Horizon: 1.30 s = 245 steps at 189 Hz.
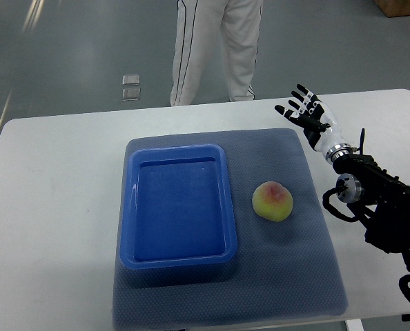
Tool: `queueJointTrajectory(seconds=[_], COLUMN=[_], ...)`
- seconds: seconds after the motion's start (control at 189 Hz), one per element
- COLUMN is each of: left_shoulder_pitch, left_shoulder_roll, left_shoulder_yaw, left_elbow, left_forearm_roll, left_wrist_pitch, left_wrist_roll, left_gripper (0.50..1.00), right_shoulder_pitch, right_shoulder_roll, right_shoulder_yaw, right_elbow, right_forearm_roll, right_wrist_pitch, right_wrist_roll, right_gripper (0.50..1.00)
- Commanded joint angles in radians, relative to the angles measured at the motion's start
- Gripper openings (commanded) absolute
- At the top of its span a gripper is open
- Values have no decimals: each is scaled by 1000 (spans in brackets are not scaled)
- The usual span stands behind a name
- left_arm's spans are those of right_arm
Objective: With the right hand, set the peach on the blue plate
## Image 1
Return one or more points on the white table leg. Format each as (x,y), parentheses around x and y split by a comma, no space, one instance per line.
(354,325)

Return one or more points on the lower metal floor plate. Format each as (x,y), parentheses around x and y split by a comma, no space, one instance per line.
(131,94)

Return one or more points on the blue plastic tray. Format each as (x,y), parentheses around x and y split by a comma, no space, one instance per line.
(177,209)

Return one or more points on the upper metal floor plate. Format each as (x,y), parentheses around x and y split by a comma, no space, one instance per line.
(131,80)

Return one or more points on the metal floor plate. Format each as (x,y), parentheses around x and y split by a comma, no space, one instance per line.
(131,94)
(131,80)

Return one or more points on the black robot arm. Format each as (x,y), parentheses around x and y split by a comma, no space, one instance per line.
(366,193)

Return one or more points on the yellow-green peach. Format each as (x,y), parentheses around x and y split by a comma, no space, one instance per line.
(272,201)

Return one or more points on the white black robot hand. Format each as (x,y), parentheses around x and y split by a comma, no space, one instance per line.
(320,127)

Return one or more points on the brown cardboard box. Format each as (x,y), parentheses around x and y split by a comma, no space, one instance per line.
(394,8)

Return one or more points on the grey-blue textured mat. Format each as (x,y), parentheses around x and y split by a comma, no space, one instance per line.
(281,270)

